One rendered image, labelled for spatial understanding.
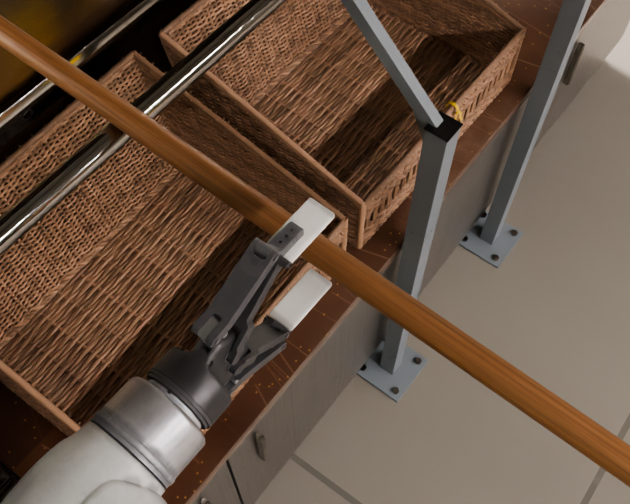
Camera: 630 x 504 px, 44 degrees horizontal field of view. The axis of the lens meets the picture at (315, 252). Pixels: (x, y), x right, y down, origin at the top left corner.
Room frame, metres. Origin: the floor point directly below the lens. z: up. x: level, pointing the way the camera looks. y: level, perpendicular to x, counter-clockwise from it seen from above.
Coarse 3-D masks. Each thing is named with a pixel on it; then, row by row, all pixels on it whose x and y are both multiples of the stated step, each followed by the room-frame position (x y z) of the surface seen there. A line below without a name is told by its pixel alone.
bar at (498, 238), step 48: (576, 0) 1.11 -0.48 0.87; (384, 48) 0.80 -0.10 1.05; (144, 96) 0.61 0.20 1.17; (96, 144) 0.54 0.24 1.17; (432, 144) 0.73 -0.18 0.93; (528, 144) 1.10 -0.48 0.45; (48, 192) 0.47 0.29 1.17; (432, 192) 0.72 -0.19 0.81; (0, 240) 0.42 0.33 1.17; (480, 240) 1.11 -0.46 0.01; (384, 384) 0.69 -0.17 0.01
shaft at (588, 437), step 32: (0, 32) 0.68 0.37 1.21; (32, 64) 0.64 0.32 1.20; (64, 64) 0.63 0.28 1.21; (96, 96) 0.58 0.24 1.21; (128, 128) 0.54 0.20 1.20; (160, 128) 0.54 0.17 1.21; (192, 160) 0.49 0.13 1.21; (224, 192) 0.46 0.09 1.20; (256, 192) 0.45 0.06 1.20; (256, 224) 0.42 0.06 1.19; (320, 256) 0.38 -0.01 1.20; (352, 256) 0.38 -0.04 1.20; (352, 288) 0.35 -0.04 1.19; (384, 288) 0.34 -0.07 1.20; (416, 320) 0.31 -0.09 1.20; (448, 352) 0.28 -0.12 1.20; (480, 352) 0.28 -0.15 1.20; (512, 384) 0.25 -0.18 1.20; (544, 416) 0.22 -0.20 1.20; (576, 416) 0.22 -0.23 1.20; (576, 448) 0.19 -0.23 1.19; (608, 448) 0.19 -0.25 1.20
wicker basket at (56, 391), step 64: (128, 64) 0.97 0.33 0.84; (64, 128) 0.84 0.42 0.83; (192, 128) 0.92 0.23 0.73; (0, 192) 0.72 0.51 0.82; (192, 192) 0.87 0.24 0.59; (0, 256) 0.65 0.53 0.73; (64, 256) 0.70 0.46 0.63; (128, 256) 0.73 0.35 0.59; (192, 256) 0.73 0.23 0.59; (0, 320) 0.58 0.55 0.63; (64, 320) 0.60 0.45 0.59; (128, 320) 0.60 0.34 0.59; (192, 320) 0.60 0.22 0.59; (256, 320) 0.53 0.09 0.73; (64, 384) 0.48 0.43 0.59
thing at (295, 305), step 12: (312, 276) 0.40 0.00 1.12; (300, 288) 0.38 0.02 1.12; (312, 288) 0.38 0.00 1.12; (324, 288) 0.38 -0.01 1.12; (288, 300) 0.37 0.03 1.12; (300, 300) 0.37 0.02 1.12; (312, 300) 0.37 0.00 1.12; (276, 312) 0.36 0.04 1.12; (288, 312) 0.36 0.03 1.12; (300, 312) 0.36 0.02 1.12; (288, 324) 0.34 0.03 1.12
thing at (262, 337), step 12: (264, 324) 0.34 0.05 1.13; (252, 336) 0.32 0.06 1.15; (264, 336) 0.32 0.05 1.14; (276, 336) 0.33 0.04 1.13; (288, 336) 0.33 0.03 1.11; (252, 348) 0.30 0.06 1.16; (264, 348) 0.31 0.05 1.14; (240, 360) 0.28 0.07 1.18; (252, 360) 0.29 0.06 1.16; (240, 372) 0.27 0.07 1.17
